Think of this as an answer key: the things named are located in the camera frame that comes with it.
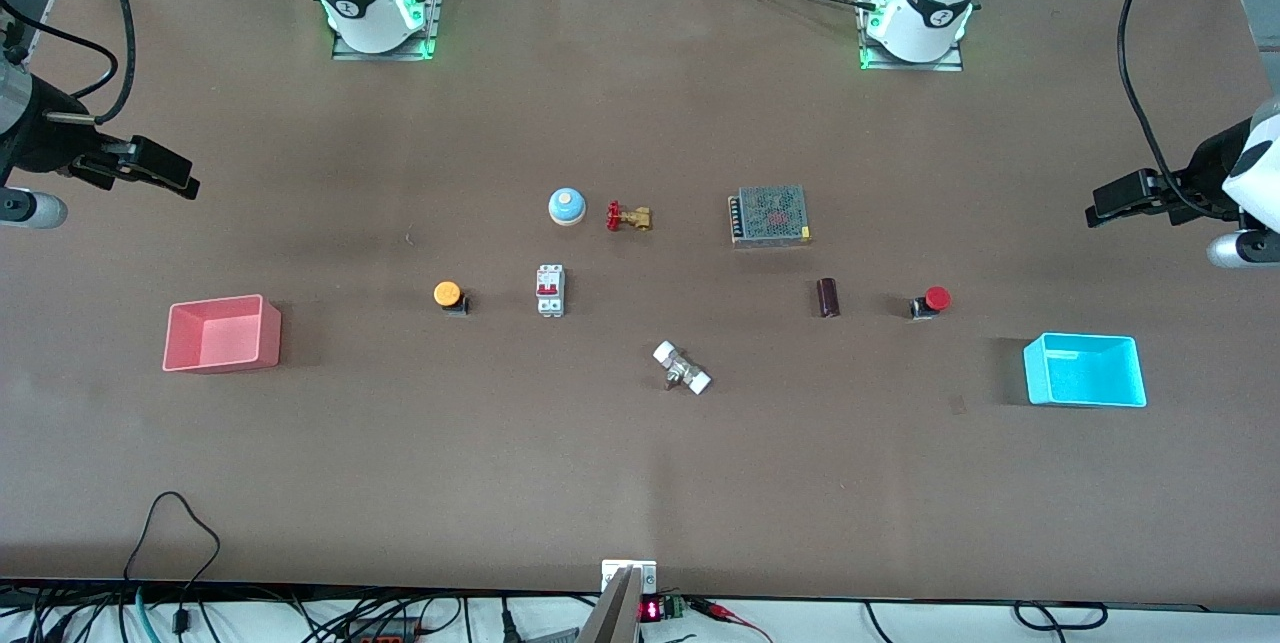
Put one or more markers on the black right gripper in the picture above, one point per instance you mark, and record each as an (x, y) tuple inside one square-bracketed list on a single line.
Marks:
[(42, 138)]

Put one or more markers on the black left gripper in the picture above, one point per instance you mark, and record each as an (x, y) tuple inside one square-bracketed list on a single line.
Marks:
[(1208, 175)]

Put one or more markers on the red push button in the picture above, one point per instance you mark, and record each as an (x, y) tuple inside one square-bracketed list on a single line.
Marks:
[(937, 298)]

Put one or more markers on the yellow push button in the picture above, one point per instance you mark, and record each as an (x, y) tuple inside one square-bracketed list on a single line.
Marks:
[(447, 294)]

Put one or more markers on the cyan plastic box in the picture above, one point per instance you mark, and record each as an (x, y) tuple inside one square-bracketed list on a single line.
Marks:
[(1085, 373)]

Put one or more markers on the pink plastic box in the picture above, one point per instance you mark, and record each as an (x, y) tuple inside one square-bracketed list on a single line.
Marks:
[(220, 338)]

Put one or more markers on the dark brown cylindrical capacitor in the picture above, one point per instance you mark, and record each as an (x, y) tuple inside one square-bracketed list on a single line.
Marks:
[(828, 298)]

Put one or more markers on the metal mesh power supply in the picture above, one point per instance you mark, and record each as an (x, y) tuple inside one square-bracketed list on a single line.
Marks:
[(770, 215)]

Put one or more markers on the white circuit breaker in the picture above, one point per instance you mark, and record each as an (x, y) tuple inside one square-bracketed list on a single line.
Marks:
[(550, 291)]

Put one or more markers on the blue round bell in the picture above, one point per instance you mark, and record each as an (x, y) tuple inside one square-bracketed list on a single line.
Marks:
[(567, 208)]

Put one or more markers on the metal fitting with white caps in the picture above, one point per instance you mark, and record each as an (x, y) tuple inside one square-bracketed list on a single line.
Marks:
[(682, 370)]

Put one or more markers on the red clip lead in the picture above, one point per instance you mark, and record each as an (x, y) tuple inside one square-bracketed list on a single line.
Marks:
[(725, 611)]

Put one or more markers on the red digit display module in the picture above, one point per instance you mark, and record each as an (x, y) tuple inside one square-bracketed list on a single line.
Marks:
[(652, 610)]

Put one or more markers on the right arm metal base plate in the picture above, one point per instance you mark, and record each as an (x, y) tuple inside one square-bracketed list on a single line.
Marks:
[(380, 55)]

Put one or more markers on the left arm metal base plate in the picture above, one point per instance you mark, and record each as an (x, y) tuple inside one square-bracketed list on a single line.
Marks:
[(910, 66)]

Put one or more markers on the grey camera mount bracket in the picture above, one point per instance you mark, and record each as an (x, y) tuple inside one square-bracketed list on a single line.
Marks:
[(625, 613)]

